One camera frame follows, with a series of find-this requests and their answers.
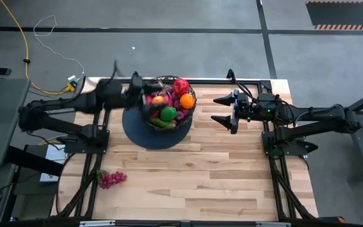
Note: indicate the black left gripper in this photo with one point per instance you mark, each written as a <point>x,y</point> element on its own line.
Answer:
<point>136,89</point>

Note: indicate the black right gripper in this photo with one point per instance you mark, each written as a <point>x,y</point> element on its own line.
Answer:
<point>246,110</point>

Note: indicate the red orange mango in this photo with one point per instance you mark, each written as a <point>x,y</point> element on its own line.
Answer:
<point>157,100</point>

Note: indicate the pink dragon fruit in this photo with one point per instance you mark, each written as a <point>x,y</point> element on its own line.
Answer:
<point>169,100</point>

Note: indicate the green lime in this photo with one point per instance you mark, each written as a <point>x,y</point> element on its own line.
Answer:
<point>168,114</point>

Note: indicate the green cucumber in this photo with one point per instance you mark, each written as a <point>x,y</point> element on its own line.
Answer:
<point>164,124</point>

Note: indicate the red apple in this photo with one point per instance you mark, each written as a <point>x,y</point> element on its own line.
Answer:
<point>181,87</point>

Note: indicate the orange fruit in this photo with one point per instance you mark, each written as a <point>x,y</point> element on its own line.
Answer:
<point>187,101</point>

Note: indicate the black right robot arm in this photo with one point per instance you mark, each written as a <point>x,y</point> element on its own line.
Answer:
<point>320,113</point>

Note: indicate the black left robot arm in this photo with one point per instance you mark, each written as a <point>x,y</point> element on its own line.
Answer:
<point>58,124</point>

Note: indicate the dark round mat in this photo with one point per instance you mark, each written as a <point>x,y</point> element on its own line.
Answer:
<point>156,140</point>

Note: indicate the purple grape bunch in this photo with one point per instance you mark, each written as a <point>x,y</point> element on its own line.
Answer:
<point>110,179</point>

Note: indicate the white box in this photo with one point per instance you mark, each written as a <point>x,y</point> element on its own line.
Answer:
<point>55,153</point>

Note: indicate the black desk beam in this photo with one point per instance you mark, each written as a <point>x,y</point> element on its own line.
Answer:
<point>33,160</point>

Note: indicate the dark hazard-striped floor mat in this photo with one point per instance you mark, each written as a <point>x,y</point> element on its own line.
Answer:
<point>342,14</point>

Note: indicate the black frame clamp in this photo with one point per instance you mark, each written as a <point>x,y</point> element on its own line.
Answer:
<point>231,75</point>
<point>135,75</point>

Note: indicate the black aluminium table frame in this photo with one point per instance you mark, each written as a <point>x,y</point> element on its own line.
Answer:
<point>213,81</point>

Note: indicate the silver metal bracket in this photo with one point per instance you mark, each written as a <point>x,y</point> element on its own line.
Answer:
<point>273,224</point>
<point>96,223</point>

